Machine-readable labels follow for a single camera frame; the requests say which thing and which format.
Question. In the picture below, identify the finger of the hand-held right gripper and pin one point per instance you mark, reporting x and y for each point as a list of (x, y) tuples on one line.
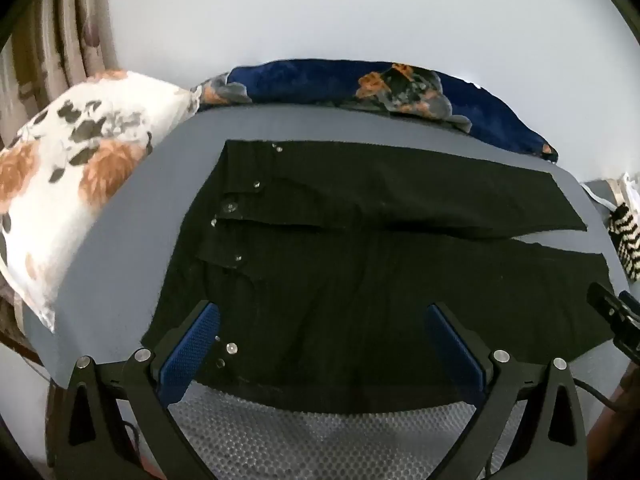
[(617, 317)]

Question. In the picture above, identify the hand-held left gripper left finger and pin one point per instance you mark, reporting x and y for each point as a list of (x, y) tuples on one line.
[(192, 345)]

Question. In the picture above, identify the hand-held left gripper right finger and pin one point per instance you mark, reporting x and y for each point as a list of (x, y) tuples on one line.
[(455, 355)]

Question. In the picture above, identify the black pants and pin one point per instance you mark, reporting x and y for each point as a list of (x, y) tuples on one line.
[(350, 285)]

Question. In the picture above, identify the black white striped cloth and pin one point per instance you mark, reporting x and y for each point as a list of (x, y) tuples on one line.
[(627, 240)]

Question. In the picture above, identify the grey mesh bed mattress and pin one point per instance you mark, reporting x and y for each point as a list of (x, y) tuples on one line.
[(165, 170)]

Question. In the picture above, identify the white floral pillow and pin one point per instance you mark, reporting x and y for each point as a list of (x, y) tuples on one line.
[(75, 160)]

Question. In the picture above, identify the navy floral pillow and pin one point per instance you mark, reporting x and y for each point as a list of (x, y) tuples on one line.
[(310, 80)]

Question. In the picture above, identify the beige patterned curtain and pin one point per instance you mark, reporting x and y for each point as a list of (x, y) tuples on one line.
[(60, 35)]

